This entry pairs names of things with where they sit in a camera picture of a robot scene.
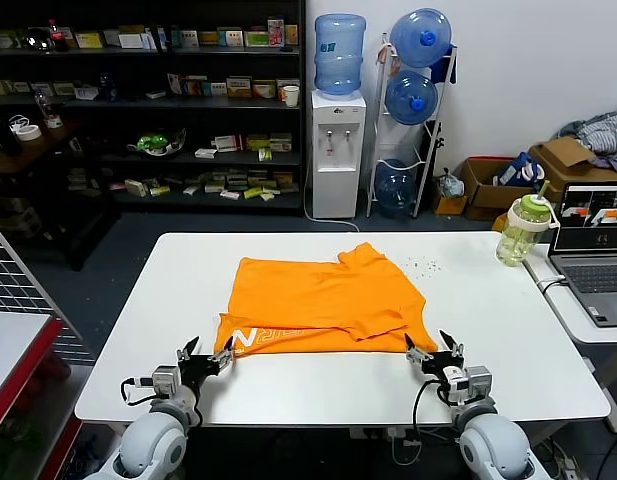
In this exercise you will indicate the black shelving unit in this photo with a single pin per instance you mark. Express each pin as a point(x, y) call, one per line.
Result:
point(138, 107)

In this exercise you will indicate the lime green medicine box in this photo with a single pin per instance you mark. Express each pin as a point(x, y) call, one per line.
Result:
point(159, 191)

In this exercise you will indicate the clear plastic bag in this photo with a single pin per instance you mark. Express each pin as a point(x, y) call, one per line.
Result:
point(449, 184)

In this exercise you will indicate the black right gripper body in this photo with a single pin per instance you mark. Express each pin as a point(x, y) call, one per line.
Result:
point(440, 367)

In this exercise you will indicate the green lid drinking bottle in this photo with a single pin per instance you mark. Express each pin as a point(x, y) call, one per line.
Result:
point(520, 235)

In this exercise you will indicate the white tape roll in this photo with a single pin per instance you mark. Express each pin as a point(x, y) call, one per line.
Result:
point(28, 132)

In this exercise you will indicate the striped grey clothes pile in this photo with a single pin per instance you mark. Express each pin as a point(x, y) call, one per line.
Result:
point(605, 132)

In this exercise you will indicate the large brown cardboard box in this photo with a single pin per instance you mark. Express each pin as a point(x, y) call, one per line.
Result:
point(568, 155)

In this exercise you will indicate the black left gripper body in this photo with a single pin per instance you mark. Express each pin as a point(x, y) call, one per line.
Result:
point(198, 371)

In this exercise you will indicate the small white side table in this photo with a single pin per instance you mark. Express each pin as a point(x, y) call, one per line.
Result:
point(588, 335)

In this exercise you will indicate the plain white medicine box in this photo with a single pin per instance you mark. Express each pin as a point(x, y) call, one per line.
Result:
point(131, 41)

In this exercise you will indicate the dark glossy round object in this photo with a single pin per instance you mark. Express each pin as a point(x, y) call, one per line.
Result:
point(38, 40)

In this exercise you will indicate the orange medicine box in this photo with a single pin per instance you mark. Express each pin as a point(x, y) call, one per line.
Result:
point(291, 35)

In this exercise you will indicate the red and white medicine box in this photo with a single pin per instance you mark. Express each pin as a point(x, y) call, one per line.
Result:
point(264, 90)

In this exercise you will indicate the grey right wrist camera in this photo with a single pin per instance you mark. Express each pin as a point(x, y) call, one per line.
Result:
point(479, 381)

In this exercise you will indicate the yellow and green medicine box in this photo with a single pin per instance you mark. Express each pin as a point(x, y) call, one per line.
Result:
point(239, 87)

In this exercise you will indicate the white water dispenser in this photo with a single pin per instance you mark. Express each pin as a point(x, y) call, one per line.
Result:
point(336, 150)

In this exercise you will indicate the cardboard box with red rim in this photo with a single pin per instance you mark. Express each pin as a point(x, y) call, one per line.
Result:
point(483, 197)

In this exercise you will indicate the brown wooden table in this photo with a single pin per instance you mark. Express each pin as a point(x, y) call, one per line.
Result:
point(33, 150)

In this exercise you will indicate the cream medicine box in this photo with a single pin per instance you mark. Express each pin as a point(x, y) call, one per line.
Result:
point(136, 188)

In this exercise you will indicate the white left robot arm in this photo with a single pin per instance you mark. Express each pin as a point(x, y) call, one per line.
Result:
point(153, 440)

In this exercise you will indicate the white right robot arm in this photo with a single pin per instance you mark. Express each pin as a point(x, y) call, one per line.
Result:
point(493, 445)

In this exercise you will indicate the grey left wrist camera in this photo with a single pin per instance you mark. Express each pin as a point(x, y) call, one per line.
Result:
point(165, 382)

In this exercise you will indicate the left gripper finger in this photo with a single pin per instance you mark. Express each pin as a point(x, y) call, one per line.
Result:
point(189, 350)
point(224, 357)

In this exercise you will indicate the orange t-shirt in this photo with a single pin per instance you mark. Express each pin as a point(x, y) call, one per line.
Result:
point(328, 300)

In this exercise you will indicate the small yellow cardboard box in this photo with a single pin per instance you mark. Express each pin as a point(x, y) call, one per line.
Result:
point(448, 206)

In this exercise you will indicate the white box with red print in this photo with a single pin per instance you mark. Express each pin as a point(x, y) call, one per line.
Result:
point(226, 143)

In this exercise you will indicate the white work table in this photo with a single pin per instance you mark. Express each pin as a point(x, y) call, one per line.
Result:
point(513, 310)

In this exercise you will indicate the white paper cup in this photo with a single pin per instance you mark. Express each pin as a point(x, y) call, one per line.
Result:
point(290, 96)

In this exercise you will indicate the green and white bowl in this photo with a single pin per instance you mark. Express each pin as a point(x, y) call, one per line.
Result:
point(155, 142)

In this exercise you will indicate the pink patterned box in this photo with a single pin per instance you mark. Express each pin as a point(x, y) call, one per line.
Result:
point(275, 32)

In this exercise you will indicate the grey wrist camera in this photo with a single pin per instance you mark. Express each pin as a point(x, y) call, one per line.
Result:
point(165, 382)
point(479, 381)

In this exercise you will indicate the blue water jug with label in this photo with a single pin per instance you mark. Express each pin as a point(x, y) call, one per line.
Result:
point(339, 55)

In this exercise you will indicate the scattered dark crumbs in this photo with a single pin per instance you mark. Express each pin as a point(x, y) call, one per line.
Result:
point(420, 265)

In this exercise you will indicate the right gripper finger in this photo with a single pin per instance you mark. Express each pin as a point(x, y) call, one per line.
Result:
point(415, 352)
point(453, 345)

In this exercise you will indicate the grey laptop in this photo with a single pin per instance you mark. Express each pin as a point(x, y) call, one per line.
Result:
point(593, 280)

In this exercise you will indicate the red framed white cart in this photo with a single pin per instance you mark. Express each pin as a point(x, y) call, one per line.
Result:
point(13, 350)

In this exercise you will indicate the cola bottle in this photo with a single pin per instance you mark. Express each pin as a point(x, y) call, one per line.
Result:
point(53, 35)

